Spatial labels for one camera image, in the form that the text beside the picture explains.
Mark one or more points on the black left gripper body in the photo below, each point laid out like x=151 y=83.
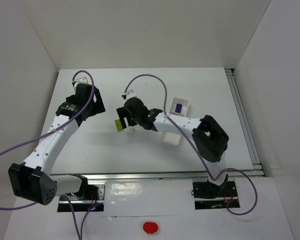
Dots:
x=98 y=100

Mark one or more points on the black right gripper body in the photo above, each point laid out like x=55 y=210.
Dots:
x=122 y=116

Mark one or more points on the large green lego brick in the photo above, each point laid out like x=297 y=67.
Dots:
x=118 y=125

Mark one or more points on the white lego piece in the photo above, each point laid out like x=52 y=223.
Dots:
x=132 y=131

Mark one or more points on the blue lego brick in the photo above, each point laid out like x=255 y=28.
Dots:
x=178 y=108

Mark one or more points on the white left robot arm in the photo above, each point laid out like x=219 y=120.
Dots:
x=31 y=180

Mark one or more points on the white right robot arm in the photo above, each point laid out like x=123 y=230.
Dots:
x=205 y=135

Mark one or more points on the white divided plastic tray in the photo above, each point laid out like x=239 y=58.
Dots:
x=173 y=139

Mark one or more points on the red round button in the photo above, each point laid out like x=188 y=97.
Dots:
x=150 y=227

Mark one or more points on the aluminium front rail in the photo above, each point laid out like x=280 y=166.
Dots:
x=166 y=175

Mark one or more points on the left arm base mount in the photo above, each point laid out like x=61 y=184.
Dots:
x=93 y=198

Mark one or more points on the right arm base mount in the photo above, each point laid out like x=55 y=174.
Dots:
x=206 y=198

